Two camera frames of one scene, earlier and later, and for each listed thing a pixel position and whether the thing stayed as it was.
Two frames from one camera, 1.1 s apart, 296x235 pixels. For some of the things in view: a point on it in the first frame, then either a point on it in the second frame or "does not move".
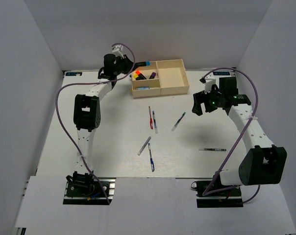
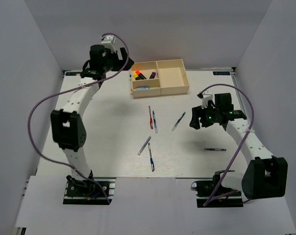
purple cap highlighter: x=153 y=75 does not move
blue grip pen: x=151 y=161 does not move
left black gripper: x=129 y=63 → x=119 y=63
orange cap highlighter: x=140 y=75 does not move
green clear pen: x=179 y=121 does not move
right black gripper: x=196 y=108 → x=198 y=112
